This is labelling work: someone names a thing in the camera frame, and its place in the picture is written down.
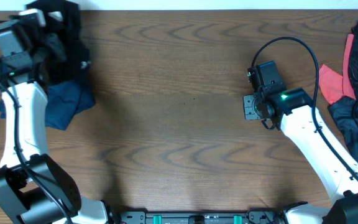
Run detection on red garment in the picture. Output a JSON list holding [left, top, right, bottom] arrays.
[[318, 33, 358, 121]]

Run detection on black t-shirt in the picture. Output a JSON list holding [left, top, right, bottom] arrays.
[[25, 0, 90, 85]]

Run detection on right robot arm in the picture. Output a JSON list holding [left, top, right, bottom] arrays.
[[244, 61, 358, 223]]

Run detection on folded navy blue clothes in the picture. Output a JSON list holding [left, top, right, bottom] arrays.
[[0, 60, 96, 131]]

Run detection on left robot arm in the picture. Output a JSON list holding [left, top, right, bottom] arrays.
[[0, 18, 111, 223]]

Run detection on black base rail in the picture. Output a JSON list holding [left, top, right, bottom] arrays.
[[119, 209, 287, 224]]

